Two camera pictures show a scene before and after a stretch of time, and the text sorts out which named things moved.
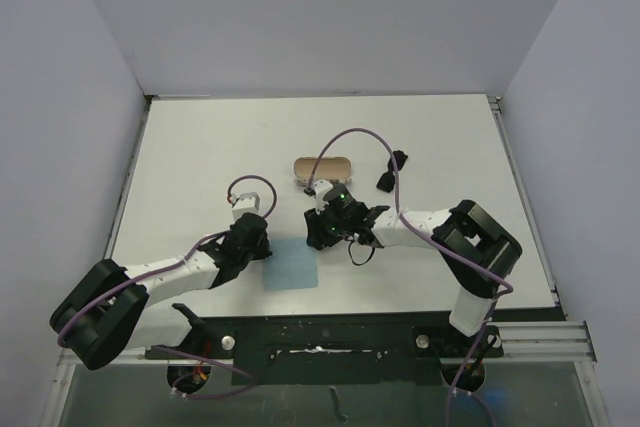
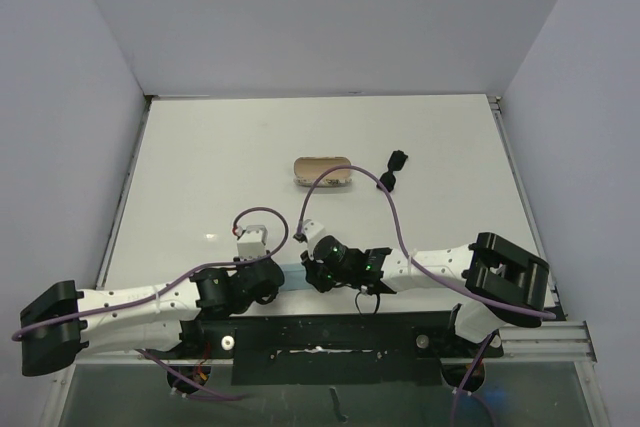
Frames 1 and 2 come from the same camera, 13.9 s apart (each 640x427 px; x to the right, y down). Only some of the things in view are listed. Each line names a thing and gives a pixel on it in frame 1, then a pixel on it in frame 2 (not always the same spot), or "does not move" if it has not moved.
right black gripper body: x=337 y=229 -> x=325 y=279
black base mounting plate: x=333 y=350 does not move
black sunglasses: x=387 y=180 does not move
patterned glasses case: x=333 y=169 does not move
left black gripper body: x=258 y=253 -> x=243 y=306
